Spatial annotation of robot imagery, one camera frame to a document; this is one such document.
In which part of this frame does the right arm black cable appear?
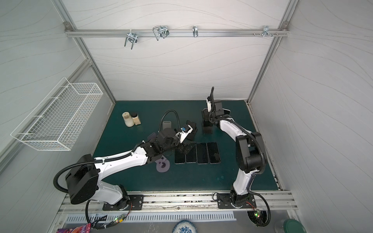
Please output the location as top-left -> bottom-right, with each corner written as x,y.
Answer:
209,86 -> 267,175

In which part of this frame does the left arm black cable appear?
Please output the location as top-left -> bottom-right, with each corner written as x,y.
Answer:
53,109 -> 182,194

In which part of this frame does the phone with dark frame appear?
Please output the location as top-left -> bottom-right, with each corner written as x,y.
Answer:
186,145 -> 197,163

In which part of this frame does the green round lid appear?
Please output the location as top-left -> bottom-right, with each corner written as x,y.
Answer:
283,219 -> 307,233

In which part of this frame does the cream plastic bottle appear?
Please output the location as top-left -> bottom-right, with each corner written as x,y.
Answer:
122,112 -> 135,127

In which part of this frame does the phone with cracked screen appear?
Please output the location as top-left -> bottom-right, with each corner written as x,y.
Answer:
207,142 -> 221,164

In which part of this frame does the blue white plate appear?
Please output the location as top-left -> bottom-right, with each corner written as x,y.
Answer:
172,220 -> 198,233

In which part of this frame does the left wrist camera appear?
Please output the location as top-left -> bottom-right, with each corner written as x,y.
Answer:
178,124 -> 192,144

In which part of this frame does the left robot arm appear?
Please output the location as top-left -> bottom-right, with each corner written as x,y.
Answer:
65,124 -> 197,210

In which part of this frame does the pink patterned bag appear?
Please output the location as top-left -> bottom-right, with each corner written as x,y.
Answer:
56,223 -> 91,233

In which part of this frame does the metal top crossbar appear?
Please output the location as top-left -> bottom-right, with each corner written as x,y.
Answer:
63,22 -> 290,38

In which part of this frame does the black rectangular phone stand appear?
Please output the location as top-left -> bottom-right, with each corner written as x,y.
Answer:
202,120 -> 213,135

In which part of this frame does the purple round stand middle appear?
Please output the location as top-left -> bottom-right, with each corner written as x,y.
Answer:
147,133 -> 157,141

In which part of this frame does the grey round stand back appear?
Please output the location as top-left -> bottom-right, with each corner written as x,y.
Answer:
162,120 -> 172,130

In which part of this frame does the purple round stand front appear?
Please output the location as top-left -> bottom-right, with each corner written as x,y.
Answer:
155,155 -> 171,173

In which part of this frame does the phone with purple frame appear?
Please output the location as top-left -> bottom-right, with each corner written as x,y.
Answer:
202,109 -> 210,122

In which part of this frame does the black folding phone stand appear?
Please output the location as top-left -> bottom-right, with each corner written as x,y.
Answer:
186,120 -> 198,140

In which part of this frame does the white wire basket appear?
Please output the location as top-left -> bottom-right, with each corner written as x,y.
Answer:
10,78 -> 103,151

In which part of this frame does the purple round stand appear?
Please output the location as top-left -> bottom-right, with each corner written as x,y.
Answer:
155,155 -> 171,173
147,133 -> 157,141

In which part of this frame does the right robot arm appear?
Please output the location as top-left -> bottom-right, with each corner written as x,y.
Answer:
202,97 -> 267,208

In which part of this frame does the phone with white frame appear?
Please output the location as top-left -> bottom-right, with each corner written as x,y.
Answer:
223,109 -> 231,115

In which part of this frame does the phone with light green frame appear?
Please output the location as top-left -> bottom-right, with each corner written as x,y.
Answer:
174,150 -> 186,164

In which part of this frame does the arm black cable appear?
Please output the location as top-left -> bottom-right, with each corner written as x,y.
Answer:
53,109 -> 182,194
209,86 -> 267,175

